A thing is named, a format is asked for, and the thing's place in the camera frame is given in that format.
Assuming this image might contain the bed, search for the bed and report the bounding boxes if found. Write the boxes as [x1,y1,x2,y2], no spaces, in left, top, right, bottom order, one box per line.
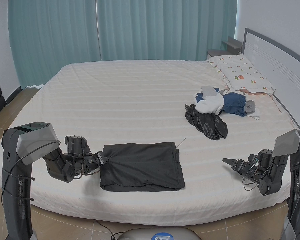
[0,28,300,227]

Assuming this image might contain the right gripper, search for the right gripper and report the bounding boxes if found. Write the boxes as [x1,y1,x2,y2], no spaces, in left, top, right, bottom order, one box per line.
[222,154,259,182]

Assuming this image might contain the black shiny garment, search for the black shiny garment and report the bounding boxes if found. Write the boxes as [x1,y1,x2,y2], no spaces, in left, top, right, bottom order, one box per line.
[185,104,228,141]

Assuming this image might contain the black cable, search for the black cable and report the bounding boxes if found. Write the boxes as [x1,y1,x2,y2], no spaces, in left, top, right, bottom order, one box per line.
[242,176,260,192]
[96,220,121,240]
[1,141,61,208]
[74,167,102,180]

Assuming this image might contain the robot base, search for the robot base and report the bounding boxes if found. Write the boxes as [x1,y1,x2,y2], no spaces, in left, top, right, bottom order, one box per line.
[117,228,199,240]

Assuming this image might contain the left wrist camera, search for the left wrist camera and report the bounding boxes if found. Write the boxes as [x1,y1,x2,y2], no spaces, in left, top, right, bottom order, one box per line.
[64,135,88,155]

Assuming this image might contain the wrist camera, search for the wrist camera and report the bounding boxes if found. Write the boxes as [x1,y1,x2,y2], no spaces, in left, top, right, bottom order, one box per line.
[258,148,275,167]
[64,135,88,155]

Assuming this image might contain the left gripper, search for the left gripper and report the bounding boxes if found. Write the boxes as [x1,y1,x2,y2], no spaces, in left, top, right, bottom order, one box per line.
[81,151,108,175]

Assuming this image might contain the pile of clothes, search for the pile of clothes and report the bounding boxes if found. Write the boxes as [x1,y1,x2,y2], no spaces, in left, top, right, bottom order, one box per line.
[195,85,260,121]

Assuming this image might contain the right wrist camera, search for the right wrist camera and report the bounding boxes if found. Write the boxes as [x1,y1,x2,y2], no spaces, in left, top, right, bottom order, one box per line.
[258,148,275,167]

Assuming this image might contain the blue-green curtain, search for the blue-green curtain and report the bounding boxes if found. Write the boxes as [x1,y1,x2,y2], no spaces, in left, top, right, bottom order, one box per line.
[96,0,238,61]
[8,0,101,88]

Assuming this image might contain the grey bedside table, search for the grey bedside table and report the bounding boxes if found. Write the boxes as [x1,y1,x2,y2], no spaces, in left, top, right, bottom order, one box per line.
[207,36,243,60]

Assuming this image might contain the white printed pillow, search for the white printed pillow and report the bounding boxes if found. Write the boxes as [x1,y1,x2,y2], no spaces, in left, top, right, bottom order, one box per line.
[206,54,276,94]

